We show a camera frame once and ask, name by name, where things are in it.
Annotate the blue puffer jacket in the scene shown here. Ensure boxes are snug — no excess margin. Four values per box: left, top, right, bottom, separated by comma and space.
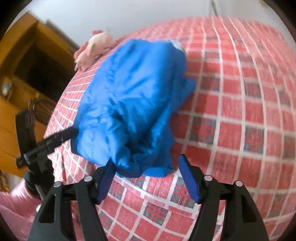
71, 39, 196, 178

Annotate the pink quilted blanket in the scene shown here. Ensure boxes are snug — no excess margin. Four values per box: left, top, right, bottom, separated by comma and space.
1, 180, 42, 240

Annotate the red plaid bed sheet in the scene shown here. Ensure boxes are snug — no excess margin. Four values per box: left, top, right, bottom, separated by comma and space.
43, 15, 296, 241

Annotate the yellow wooden cabinet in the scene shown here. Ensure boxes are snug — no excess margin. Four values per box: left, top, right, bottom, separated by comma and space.
1, 12, 77, 177

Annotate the pink unicorn plush toy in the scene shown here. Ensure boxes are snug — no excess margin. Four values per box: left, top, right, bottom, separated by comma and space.
73, 30, 116, 71

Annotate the grey corrugated hose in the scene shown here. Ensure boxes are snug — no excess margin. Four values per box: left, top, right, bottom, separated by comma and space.
208, 0, 219, 17

